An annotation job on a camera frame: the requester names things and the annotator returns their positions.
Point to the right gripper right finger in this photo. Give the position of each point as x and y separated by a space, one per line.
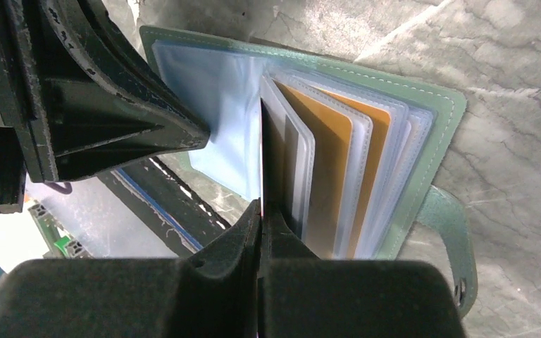
302 295

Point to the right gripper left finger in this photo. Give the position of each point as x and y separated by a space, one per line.
209 294

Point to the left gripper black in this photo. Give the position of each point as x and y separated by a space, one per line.
94 102

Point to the green card holder wallet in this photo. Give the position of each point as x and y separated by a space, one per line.
219 79

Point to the gold VIP card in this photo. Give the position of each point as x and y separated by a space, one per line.
272 162
349 130

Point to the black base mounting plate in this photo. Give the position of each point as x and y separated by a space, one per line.
168 207

